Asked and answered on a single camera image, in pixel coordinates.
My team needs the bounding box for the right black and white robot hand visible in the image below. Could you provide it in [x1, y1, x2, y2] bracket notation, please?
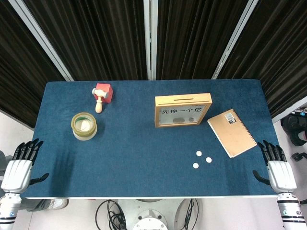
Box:
[252, 139, 298, 193]

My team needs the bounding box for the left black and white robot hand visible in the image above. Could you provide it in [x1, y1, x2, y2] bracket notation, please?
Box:
[0, 138, 50, 194]

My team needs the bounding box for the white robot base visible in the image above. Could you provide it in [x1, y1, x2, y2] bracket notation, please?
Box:
[117, 198, 183, 230]

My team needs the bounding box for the black chair caster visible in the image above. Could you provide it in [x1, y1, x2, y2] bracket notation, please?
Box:
[291, 152, 307, 163]

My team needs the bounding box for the black shoe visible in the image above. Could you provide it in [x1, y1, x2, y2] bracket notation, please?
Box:
[289, 124, 307, 147]

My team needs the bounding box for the white sneaker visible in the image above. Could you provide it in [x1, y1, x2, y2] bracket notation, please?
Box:
[47, 198, 70, 211]

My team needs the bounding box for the black floor equipment box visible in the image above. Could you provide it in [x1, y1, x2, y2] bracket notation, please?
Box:
[280, 114, 307, 127]

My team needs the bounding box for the kraft spiral notebook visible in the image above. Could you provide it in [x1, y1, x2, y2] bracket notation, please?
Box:
[207, 109, 258, 159]

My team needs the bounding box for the white tape roll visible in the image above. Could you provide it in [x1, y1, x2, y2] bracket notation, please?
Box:
[72, 124, 98, 141]

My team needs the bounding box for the clear yellowish packing tape roll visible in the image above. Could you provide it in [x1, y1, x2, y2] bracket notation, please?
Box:
[71, 112, 97, 135]

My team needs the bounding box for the black pleated curtain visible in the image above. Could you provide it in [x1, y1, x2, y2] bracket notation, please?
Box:
[0, 0, 67, 129]
[155, 0, 249, 80]
[217, 0, 307, 118]
[23, 0, 147, 81]

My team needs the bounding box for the wooden toy hammer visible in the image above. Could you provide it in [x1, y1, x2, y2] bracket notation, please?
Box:
[92, 88, 108, 114]

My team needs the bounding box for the red cube block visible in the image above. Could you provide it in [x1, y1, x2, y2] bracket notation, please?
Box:
[95, 83, 114, 104]

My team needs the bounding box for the blue fabric table cloth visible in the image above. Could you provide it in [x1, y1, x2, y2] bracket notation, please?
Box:
[20, 80, 281, 199]

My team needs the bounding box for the grey aluminium partition frame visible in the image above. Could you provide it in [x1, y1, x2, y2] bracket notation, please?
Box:
[272, 95, 307, 123]
[8, 0, 74, 81]
[143, 0, 158, 81]
[212, 0, 260, 80]

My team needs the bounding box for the black cable bundle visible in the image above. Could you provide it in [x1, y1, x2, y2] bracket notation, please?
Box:
[95, 199, 128, 230]
[184, 198, 200, 230]

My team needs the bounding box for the wooden frame glass money box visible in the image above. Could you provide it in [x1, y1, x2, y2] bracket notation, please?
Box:
[154, 92, 213, 129]

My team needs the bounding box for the white table frame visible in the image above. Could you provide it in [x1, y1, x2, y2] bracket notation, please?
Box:
[20, 195, 280, 201]

